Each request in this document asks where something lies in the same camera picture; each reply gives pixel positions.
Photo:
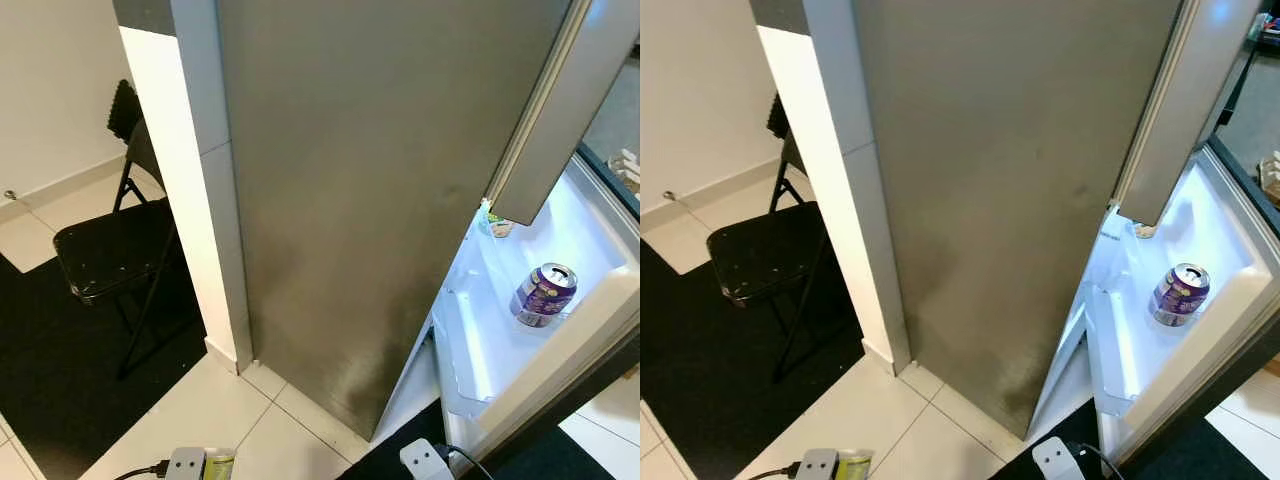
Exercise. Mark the black folding chair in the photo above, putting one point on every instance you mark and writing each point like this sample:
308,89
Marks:
765,250
110,250

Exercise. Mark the stainless steel fridge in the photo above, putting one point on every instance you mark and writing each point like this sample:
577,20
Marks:
1000,200
380,200

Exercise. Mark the yellow green cup noodle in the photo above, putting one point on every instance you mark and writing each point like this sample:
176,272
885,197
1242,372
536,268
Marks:
220,467
853,467

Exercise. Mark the stack of cardboard egg trays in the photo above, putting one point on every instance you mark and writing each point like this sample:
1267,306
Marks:
627,168
1271,175

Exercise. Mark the black floor mat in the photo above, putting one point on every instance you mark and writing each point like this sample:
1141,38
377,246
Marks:
1005,465
700,400
365,465
60,400

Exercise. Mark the purple drink can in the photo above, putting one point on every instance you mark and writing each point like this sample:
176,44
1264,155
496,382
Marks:
1180,295
545,293

